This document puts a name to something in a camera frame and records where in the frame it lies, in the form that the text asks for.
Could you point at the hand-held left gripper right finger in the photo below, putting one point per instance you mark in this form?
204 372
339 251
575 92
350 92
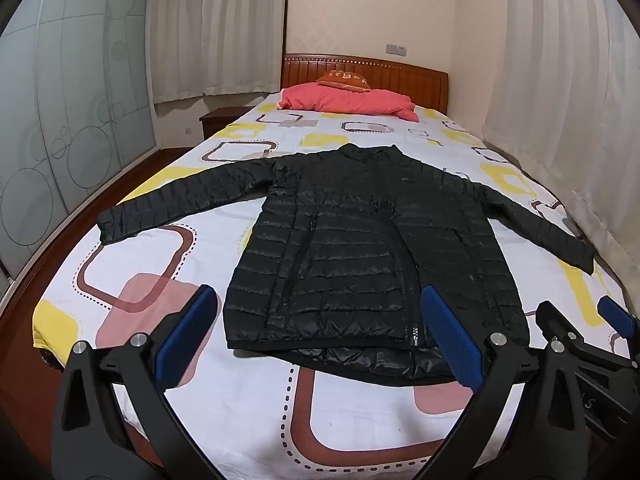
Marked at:
450 340

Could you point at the wall switch panel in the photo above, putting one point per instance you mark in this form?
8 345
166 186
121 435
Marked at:
396 49

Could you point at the black quilted down jacket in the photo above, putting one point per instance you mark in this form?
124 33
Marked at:
350 240

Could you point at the frosted glass wardrobe doors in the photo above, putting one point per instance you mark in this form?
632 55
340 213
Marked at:
70 110

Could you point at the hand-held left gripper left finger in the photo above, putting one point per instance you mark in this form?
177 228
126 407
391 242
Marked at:
187 332

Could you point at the bed with patterned sheet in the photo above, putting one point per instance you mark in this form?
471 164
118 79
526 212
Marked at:
240 410

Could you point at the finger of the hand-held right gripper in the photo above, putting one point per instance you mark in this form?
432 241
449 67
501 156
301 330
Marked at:
560 322
620 322

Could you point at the wooden nightstand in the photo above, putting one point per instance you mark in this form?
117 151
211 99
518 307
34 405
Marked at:
217 119

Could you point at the wooden bed headboard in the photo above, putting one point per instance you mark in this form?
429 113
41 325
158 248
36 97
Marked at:
400 80

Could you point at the white pleated curtain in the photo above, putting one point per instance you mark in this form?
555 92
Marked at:
220 30
565 85

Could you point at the orange cushion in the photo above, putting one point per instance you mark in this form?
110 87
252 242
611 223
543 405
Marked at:
345 80

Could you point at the pink folded quilt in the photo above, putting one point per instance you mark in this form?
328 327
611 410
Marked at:
350 100

